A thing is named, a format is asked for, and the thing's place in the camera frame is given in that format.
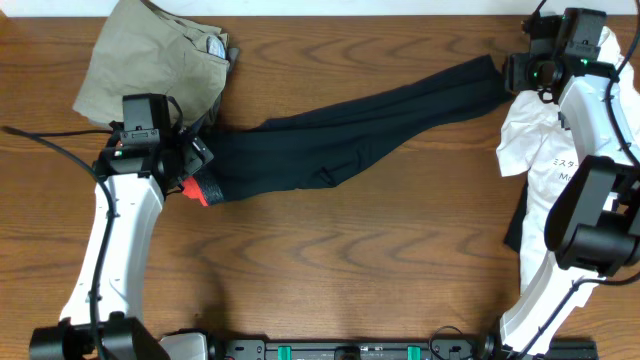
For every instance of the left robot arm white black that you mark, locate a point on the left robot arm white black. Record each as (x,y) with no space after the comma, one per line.
(148,156)

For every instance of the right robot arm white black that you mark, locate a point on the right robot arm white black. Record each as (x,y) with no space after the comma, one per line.
(592,229)

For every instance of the black garment under t-shirt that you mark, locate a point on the black garment under t-shirt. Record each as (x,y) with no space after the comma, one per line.
(513,236)

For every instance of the folded khaki pants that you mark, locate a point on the folded khaki pants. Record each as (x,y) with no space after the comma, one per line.
(141,49)

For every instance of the grey folded garment under khaki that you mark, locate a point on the grey folded garment under khaki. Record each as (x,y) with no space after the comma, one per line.
(214,63)

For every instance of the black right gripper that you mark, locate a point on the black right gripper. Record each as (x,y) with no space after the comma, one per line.
(518,65)

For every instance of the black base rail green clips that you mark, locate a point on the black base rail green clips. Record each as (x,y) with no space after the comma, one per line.
(443,348)

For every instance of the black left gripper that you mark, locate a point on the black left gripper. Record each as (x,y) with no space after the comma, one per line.
(192,160)

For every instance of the black leggings red waistband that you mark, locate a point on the black leggings red waistband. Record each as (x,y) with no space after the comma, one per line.
(323,148)

